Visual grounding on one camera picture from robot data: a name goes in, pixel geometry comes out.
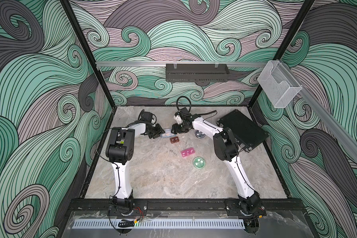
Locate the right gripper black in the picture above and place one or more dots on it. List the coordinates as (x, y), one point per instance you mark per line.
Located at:
(176, 130)

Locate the blue rectangular pillbox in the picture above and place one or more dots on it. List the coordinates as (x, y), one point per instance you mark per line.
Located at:
(167, 134)

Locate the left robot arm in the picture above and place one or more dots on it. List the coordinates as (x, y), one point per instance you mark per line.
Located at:
(119, 151)

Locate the dark red pillbox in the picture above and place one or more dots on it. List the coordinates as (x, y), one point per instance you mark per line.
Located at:
(174, 140)

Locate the dark round pillbox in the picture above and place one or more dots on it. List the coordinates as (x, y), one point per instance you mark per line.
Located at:
(199, 134)

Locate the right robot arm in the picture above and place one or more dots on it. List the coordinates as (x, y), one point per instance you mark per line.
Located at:
(227, 150)

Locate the white slotted cable duct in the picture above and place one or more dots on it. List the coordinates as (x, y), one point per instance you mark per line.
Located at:
(164, 223)

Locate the pink pillbox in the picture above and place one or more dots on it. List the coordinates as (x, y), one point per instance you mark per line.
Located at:
(187, 152)

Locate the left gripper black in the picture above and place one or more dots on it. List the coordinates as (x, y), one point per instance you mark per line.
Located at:
(159, 131)

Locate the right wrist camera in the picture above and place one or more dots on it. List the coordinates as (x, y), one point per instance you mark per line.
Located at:
(178, 118)

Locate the clear plastic wall holder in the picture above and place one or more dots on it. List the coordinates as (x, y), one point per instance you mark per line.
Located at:
(279, 83)

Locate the green round pillbox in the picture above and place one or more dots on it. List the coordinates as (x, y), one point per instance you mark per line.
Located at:
(199, 162)

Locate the black wall tray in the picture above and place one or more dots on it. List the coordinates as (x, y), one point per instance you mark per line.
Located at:
(197, 72)

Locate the black flat case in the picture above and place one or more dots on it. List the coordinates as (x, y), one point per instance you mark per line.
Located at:
(247, 133)

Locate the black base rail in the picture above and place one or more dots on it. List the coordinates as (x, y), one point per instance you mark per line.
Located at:
(233, 206)

